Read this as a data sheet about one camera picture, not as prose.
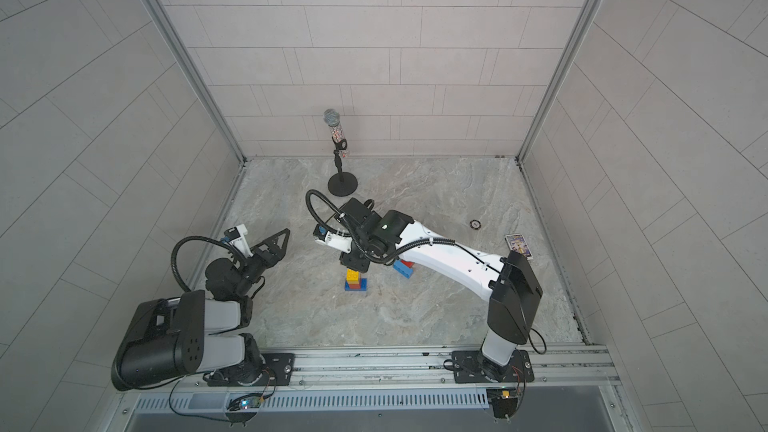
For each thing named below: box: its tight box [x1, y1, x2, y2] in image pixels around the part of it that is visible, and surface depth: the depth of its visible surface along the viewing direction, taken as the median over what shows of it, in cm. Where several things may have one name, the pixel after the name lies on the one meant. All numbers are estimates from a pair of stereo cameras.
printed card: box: [504, 233, 533, 260], surface depth 93 cm
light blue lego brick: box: [393, 259, 413, 279], surface depth 88 cm
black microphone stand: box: [328, 137, 359, 197], surface depth 110 cm
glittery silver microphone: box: [323, 108, 349, 158], surface depth 88 cm
